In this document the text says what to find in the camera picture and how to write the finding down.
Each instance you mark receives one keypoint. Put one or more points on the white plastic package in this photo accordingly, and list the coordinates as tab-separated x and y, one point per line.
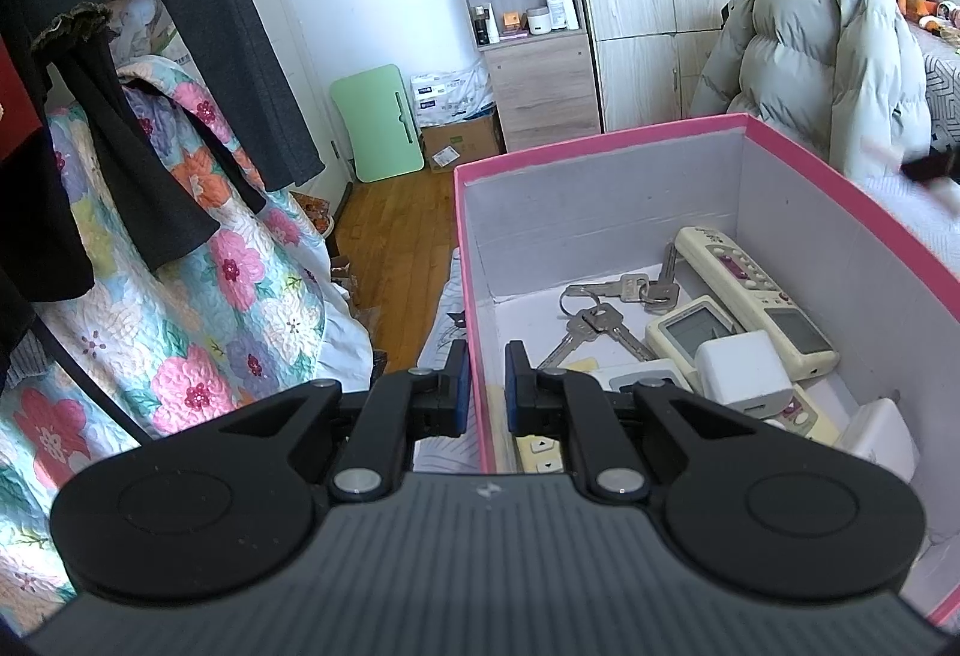
450	93

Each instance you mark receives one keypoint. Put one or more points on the pink cardboard box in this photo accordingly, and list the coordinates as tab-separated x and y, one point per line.
600	213

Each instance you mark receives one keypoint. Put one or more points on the black hanging garment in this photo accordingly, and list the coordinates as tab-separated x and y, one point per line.
45	191

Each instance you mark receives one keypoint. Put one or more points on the dark grey hanging coat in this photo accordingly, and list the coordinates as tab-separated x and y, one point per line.
210	26

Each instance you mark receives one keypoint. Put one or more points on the brown cardboard box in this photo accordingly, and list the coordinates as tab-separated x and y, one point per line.
469	142

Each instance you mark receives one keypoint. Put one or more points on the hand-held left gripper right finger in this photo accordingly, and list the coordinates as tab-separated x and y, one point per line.
511	397

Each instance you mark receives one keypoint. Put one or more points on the pale grey puffer jacket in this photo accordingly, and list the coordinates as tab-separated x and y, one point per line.
810	48

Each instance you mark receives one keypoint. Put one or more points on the white jar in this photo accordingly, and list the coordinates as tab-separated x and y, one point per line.
538	22

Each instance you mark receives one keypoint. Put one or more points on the floral quilt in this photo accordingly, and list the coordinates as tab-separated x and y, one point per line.
225	296

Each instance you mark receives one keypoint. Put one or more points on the wooden shelf unit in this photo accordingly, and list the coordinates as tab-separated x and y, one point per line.
536	86

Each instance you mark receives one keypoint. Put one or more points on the silver key bunch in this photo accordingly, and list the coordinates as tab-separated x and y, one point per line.
626	287

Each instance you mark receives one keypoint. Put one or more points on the white air conditioner remote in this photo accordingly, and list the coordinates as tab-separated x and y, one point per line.
615	372

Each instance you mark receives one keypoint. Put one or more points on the cream remote with pink buttons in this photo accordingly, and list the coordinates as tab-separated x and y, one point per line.
750	285

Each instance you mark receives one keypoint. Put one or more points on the black bottle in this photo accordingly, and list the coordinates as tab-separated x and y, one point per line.
484	26

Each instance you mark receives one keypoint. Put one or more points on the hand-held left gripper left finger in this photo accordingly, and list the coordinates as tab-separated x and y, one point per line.
463	397

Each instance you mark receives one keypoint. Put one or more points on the white cube charger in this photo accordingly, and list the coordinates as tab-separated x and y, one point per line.
739	371

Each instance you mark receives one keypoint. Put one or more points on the red cloth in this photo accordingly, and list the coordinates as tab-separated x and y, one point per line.
15	101

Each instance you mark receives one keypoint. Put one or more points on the white bottle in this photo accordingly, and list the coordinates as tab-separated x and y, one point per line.
562	11

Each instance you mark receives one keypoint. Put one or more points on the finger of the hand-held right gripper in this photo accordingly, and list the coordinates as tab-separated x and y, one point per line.
930	168

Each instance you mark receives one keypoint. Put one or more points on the yellowed remote control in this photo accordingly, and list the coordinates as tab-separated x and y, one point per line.
690	326

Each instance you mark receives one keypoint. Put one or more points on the green folding table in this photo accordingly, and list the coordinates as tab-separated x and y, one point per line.
379	123

